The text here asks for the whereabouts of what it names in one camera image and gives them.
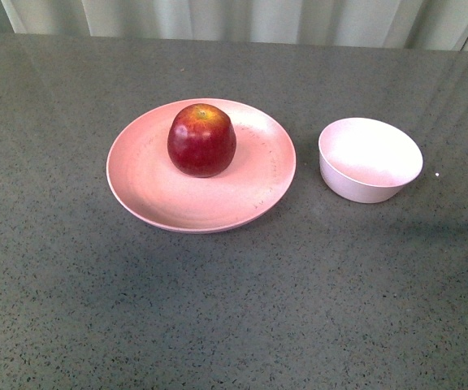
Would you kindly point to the red apple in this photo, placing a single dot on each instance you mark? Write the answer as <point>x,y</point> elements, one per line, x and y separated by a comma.
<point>201,141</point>

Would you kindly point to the pink plate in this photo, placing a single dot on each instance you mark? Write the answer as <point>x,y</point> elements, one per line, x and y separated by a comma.
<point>147,184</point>

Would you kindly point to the pale pink bowl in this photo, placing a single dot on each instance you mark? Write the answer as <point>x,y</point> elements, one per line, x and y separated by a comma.
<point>366,160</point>

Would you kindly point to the white curtain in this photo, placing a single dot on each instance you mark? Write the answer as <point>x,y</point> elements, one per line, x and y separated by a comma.
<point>428,25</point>

